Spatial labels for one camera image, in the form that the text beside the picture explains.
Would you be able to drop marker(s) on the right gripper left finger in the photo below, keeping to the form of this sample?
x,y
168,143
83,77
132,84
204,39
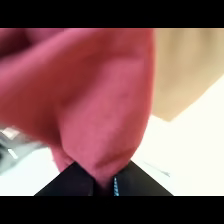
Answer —
x,y
68,183

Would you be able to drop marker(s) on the brown garment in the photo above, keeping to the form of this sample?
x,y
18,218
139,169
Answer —
x,y
186,66

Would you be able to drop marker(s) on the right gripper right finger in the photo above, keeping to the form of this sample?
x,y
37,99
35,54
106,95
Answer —
x,y
143,183

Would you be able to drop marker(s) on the red T-shirt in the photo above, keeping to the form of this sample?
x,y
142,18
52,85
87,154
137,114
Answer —
x,y
93,96

